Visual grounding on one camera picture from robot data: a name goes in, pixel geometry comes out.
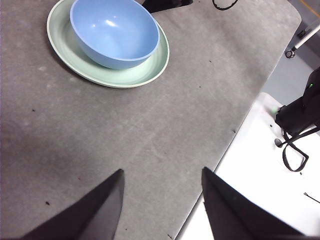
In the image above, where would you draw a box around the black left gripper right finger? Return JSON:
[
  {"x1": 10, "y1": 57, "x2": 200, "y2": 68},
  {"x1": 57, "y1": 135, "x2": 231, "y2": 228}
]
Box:
[{"x1": 201, "y1": 166, "x2": 311, "y2": 240}]

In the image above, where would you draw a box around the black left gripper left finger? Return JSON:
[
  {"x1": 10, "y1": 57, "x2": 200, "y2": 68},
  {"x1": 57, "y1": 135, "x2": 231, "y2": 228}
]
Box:
[{"x1": 21, "y1": 168, "x2": 125, "y2": 240}]

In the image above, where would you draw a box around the blue ribbed bowl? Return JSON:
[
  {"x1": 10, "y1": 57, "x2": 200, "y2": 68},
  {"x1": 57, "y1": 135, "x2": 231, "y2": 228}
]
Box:
[{"x1": 69, "y1": 0, "x2": 161, "y2": 70}]

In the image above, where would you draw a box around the green round plate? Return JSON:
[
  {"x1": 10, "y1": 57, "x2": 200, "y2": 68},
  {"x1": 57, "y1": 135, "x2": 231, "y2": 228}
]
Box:
[{"x1": 46, "y1": 0, "x2": 170, "y2": 89}]

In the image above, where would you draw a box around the black flat strap cable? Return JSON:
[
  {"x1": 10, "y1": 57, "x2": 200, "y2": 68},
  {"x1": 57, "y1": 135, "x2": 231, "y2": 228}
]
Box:
[{"x1": 274, "y1": 126, "x2": 320, "y2": 173}]

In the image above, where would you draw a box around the thin black wire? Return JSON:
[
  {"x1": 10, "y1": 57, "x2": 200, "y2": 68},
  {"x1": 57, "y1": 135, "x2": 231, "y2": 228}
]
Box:
[{"x1": 304, "y1": 192, "x2": 320, "y2": 204}]

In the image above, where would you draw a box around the thin black cable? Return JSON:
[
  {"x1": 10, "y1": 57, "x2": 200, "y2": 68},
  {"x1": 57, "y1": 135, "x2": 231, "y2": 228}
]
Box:
[{"x1": 211, "y1": 0, "x2": 240, "y2": 11}]

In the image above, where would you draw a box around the black camera device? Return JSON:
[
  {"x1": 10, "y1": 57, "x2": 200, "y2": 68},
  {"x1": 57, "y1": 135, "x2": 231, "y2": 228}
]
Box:
[{"x1": 141, "y1": 0, "x2": 194, "y2": 14}]

